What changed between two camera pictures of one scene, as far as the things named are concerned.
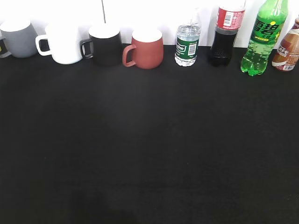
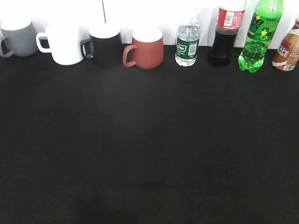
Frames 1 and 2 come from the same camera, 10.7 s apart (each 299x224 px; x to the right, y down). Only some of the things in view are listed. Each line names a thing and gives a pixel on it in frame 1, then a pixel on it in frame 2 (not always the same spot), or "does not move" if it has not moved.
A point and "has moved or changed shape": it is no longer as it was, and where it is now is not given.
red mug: (147, 47) does not move
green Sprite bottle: (267, 26) has moved or changed shape
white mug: (65, 39) does not move
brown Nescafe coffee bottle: (286, 58) does not move
